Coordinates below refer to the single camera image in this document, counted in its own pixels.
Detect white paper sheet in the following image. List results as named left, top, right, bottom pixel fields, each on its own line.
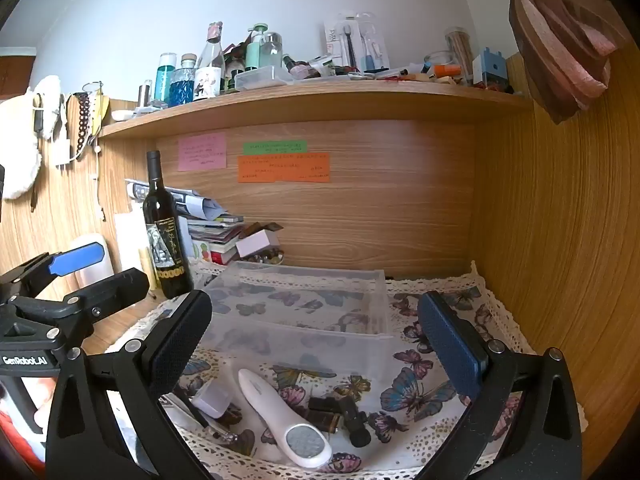
left=113, top=209, right=152, bottom=282

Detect white electric foot file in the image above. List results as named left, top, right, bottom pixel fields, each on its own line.
left=237, top=368, right=334, bottom=469

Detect dark bead necklace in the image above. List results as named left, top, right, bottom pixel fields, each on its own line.
left=74, top=91, right=95, bottom=160

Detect black cylindrical bottle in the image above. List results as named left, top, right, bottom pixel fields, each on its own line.
left=340, top=394, right=372, bottom=449

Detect white fluffy cloth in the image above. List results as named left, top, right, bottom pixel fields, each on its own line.
left=0, top=75, right=64, bottom=202

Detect brown hanging fabric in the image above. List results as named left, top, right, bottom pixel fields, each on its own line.
left=509, top=0, right=633, bottom=124

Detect toothbrush blister package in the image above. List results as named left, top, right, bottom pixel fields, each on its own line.
left=322, top=12, right=391, bottom=72

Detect butterfly print lace tablecloth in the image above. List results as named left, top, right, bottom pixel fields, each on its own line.
left=107, top=259, right=587, bottom=480

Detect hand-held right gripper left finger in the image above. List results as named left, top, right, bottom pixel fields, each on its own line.
left=45, top=289, right=214, bottom=480

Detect green sticky note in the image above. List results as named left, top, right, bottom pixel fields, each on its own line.
left=243, top=138, right=307, bottom=155

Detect clear bottle with white label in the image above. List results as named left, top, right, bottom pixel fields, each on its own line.
left=194, top=21, right=225, bottom=99

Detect stack of books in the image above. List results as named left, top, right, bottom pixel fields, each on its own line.
left=187, top=212, right=281, bottom=266

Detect small brown glass bottle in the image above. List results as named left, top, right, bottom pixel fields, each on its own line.
left=307, top=396, right=347, bottom=434

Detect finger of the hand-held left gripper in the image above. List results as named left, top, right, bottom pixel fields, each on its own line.
left=10, top=267, right=151, bottom=343
left=0, top=241, right=105, bottom=306

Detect clear plastic organizer tray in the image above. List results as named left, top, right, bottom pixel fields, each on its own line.
left=194, top=260, right=397, bottom=378

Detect pink sticky note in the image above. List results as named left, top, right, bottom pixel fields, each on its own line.
left=178, top=133, right=227, bottom=172

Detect small pale pink box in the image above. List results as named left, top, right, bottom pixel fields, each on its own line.
left=235, top=231, right=282, bottom=261

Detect tall blue liquid bottle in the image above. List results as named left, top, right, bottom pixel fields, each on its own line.
left=153, top=52, right=177, bottom=104

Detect blue bottle with cork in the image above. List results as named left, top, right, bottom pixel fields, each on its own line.
left=171, top=53, right=197, bottom=107

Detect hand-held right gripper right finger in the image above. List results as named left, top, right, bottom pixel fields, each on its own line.
left=416, top=290, right=587, bottom=480

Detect clear plastic lidded box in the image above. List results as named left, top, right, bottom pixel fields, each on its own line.
left=233, top=65, right=294, bottom=92

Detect rolled magazines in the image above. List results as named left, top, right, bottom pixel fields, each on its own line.
left=124, top=178, right=227, bottom=222

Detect glass jar with sticks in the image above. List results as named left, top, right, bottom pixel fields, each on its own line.
left=444, top=26, right=475, bottom=79

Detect person's left hand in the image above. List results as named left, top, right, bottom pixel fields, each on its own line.
left=22, top=374, right=60, bottom=433

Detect orange sticky note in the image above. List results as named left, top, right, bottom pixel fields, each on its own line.
left=236, top=153, right=332, bottom=184

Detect wooden shelf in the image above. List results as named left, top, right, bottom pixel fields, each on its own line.
left=97, top=81, right=536, bottom=140

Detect frosted clear bottle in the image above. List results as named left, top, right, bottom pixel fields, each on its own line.
left=259, top=31, right=285, bottom=71

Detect dark wine bottle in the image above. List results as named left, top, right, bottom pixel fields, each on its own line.
left=142, top=150, right=195, bottom=300

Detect small clear plastic cap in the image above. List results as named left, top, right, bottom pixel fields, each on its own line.
left=191, top=379, right=234, bottom=419

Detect blue and white box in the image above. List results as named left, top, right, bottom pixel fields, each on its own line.
left=472, top=48, right=507, bottom=89

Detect green pump bottle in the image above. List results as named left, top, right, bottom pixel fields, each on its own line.
left=244, top=23, right=269, bottom=72

